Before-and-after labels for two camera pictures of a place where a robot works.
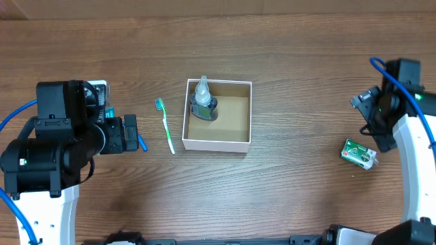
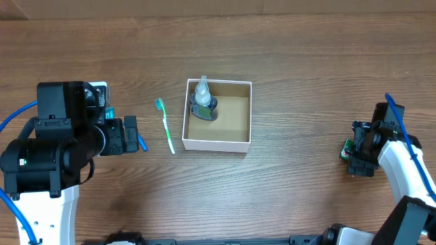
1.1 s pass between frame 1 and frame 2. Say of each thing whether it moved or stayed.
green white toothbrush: stayed
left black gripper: stayed
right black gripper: moved
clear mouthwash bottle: stayed
